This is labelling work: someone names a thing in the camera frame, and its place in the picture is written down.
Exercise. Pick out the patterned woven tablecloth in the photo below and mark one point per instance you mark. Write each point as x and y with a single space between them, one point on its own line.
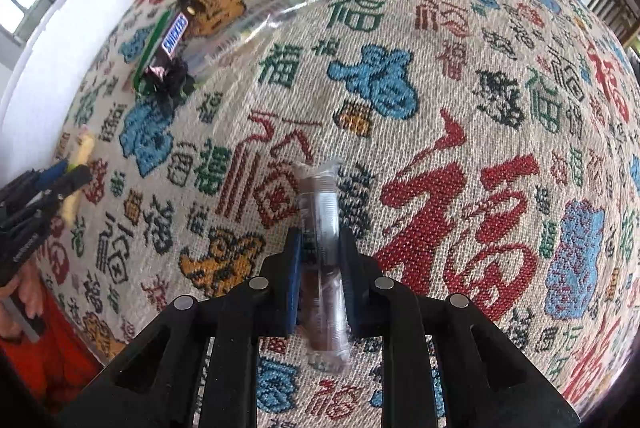
488 147

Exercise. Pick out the yellow rice cracker packet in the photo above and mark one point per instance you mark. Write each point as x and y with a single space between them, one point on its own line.
79 172

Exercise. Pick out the green snack packet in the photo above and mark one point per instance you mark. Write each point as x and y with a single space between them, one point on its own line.
177 84

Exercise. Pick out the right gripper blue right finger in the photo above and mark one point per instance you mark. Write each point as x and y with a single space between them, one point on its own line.
378 306

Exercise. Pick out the Snickers chocolate bar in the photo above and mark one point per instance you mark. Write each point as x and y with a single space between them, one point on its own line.
166 37

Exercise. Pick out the clear brown biscuit stick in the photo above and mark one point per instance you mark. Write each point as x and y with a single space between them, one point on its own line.
322 311

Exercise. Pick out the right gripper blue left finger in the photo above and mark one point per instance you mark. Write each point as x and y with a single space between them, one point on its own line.
263 306

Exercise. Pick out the long clear black-end snack pack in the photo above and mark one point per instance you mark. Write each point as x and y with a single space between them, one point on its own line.
203 56

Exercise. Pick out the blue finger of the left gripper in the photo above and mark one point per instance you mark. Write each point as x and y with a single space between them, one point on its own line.
41 179
56 192

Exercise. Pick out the operator left hand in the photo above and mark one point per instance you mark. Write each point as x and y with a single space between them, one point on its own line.
21 300

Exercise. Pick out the white cardboard box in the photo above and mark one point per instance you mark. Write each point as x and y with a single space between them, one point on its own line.
46 77

